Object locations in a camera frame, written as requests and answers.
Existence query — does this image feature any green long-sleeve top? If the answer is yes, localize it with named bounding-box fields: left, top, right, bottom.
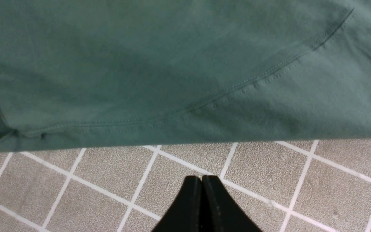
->
left=0, top=0, right=371, bottom=152

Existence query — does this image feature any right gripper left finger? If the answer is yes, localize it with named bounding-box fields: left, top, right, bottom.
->
left=153, top=176, right=202, bottom=232

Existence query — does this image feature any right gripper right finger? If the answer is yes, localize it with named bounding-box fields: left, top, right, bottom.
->
left=202, top=175, right=262, bottom=232

